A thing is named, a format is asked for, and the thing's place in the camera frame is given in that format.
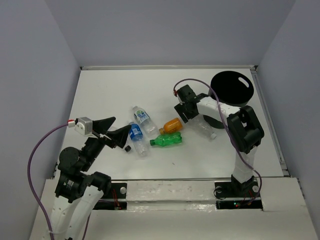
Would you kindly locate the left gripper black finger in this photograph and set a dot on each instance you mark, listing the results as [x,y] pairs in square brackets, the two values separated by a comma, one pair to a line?
[119,135]
[103,125]

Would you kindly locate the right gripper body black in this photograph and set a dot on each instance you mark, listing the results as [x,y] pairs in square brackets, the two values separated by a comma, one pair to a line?
[188,114]

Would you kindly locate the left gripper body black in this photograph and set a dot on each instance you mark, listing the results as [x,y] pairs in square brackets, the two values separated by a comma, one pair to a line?
[94,146]

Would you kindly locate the clear bottle black cap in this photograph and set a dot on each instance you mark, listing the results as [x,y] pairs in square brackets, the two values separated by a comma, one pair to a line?
[127,148]

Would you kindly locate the clear bottle white cap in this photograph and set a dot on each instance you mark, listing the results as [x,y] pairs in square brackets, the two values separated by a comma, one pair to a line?
[199,124]

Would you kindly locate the clear bottle green white label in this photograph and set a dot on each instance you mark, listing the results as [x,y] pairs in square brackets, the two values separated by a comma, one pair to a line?
[145,121]

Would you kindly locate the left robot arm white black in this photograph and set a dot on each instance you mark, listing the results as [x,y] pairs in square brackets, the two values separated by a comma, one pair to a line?
[77,192]

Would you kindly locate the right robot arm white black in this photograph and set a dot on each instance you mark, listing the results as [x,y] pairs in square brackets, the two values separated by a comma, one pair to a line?
[243,129]

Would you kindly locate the black plastic bin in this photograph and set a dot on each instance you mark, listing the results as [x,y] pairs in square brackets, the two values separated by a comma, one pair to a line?
[232,88]

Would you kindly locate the clear bottle blue label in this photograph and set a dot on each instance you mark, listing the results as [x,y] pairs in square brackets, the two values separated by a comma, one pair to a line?
[138,139]

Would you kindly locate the orange plastic bottle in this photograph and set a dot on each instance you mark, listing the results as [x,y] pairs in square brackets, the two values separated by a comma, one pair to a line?
[171,126]

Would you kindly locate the green plastic bottle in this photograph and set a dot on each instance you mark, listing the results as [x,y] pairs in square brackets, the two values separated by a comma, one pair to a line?
[165,140]

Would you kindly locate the white foam front board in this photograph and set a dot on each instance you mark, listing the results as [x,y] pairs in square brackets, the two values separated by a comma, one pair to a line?
[171,195]

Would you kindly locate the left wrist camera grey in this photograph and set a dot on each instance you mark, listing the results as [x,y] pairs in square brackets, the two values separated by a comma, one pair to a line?
[82,125]

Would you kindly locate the aluminium table edge rail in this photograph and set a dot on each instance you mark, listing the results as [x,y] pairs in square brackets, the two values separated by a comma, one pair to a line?
[165,67]

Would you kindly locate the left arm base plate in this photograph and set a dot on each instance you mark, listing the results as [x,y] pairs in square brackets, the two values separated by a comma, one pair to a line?
[115,199]

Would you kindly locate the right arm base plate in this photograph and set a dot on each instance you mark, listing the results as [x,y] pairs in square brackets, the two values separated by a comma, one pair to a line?
[227,199]

